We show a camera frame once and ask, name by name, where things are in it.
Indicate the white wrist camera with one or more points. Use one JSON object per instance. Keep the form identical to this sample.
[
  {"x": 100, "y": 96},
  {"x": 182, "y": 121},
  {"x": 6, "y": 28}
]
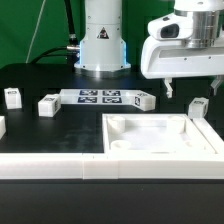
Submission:
[{"x": 171, "y": 27}]

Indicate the white right fence rail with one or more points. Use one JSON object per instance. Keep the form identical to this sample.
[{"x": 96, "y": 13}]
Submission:
[{"x": 210, "y": 134}]

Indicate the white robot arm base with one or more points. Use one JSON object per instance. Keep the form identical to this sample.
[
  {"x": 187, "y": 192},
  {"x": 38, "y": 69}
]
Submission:
[{"x": 102, "y": 49}]

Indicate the white square table top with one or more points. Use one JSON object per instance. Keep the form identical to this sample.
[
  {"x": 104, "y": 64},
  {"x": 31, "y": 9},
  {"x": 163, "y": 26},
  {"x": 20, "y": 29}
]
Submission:
[{"x": 154, "y": 134}]

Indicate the white tag base board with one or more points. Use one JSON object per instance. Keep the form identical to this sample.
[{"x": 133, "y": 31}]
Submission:
[{"x": 97, "y": 97}]

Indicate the white fence rail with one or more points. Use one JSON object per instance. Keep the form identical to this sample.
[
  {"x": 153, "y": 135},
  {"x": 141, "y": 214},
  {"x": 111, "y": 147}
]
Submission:
[
  {"x": 210, "y": 134},
  {"x": 79, "y": 166}
]

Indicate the white front fence rail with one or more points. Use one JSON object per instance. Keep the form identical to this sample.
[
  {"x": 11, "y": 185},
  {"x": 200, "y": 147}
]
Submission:
[{"x": 79, "y": 166}]

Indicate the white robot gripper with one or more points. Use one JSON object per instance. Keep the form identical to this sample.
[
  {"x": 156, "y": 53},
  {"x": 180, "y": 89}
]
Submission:
[{"x": 170, "y": 59}]

